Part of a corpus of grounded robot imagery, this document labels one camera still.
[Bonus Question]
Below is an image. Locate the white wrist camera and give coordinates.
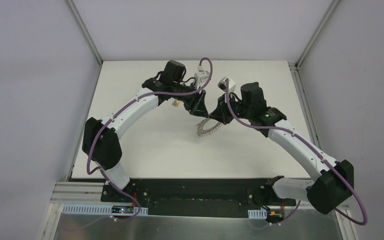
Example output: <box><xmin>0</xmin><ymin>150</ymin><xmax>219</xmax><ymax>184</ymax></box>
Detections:
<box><xmin>217</xmin><ymin>77</ymin><xmax>237</xmax><ymax>93</ymax></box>
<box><xmin>194</xmin><ymin>70</ymin><xmax>210</xmax><ymax>89</ymax></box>

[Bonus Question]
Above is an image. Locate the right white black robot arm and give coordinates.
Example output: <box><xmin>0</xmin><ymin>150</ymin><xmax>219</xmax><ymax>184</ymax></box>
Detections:
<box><xmin>209</xmin><ymin>78</ymin><xmax>356</xmax><ymax>214</ymax></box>

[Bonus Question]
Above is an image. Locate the purple cable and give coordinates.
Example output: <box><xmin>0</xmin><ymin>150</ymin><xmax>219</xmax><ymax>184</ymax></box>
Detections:
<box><xmin>224</xmin><ymin>79</ymin><xmax>368</xmax><ymax>231</ymax></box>
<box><xmin>59</xmin><ymin>57</ymin><xmax>214</xmax><ymax>231</ymax></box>

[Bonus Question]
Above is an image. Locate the key with yellow tag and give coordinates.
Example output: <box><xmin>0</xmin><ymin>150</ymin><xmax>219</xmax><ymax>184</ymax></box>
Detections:
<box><xmin>172</xmin><ymin>99</ymin><xmax>182</xmax><ymax>107</ymax></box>

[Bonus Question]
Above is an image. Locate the aluminium frame post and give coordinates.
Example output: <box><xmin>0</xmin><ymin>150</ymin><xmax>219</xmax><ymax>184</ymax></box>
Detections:
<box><xmin>64</xmin><ymin>0</ymin><xmax>103</xmax><ymax>66</ymax></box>
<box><xmin>294</xmin><ymin>0</ymin><xmax>342</xmax><ymax>70</ymax></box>

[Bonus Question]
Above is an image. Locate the right aluminium frame post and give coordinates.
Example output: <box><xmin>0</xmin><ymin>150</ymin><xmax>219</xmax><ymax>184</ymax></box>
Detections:
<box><xmin>294</xmin><ymin>0</ymin><xmax>342</xmax><ymax>70</ymax></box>

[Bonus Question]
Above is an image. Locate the left aluminium frame post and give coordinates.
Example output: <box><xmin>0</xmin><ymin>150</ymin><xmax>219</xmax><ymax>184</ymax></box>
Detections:
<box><xmin>64</xmin><ymin>0</ymin><xmax>103</xmax><ymax>66</ymax></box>

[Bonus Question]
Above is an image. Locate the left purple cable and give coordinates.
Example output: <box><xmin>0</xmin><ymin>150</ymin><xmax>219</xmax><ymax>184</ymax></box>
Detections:
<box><xmin>59</xmin><ymin>57</ymin><xmax>214</xmax><ymax>231</ymax></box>

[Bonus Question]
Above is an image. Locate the left white slotted cable duct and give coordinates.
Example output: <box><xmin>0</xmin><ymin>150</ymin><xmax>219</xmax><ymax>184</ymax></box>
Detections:
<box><xmin>61</xmin><ymin>203</ymin><xmax>149</xmax><ymax>217</ymax></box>

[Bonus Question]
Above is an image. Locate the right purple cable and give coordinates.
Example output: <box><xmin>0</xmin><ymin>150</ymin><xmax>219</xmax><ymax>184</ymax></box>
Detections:
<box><xmin>224</xmin><ymin>79</ymin><xmax>368</xmax><ymax>231</ymax></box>

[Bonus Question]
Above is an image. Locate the white slotted cable duct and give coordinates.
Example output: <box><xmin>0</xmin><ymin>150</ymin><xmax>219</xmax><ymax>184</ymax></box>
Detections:
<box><xmin>61</xmin><ymin>203</ymin><xmax>149</xmax><ymax>217</ymax></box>
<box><xmin>247</xmin><ymin>208</ymin><xmax>268</xmax><ymax>220</ymax></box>

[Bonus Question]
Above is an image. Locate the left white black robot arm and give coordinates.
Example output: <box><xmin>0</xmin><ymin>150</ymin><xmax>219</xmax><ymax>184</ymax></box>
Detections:
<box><xmin>81</xmin><ymin>60</ymin><xmax>213</xmax><ymax>203</ymax></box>

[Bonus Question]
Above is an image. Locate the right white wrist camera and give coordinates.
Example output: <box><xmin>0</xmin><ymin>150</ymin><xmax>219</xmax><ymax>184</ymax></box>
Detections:
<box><xmin>217</xmin><ymin>77</ymin><xmax>237</xmax><ymax>93</ymax></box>

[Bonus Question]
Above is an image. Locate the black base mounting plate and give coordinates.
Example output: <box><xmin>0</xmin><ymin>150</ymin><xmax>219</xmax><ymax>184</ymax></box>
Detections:
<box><xmin>100</xmin><ymin>178</ymin><xmax>297</xmax><ymax>220</ymax></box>

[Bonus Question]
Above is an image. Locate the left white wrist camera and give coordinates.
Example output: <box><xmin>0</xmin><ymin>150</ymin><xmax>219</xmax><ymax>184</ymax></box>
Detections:
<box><xmin>194</xmin><ymin>70</ymin><xmax>210</xmax><ymax>89</ymax></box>

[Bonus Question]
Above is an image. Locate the right white slotted cable duct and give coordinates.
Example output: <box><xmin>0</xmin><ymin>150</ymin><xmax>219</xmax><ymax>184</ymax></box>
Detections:
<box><xmin>247</xmin><ymin>208</ymin><xmax>268</xmax><ymax>220</ymax></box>

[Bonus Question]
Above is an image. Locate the metal disc with key rings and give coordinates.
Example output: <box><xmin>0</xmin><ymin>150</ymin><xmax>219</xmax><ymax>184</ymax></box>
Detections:
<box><xmin>196</xmin><ymin>118</ymin><xmax>223</xmax><ymax>137</ymax></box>

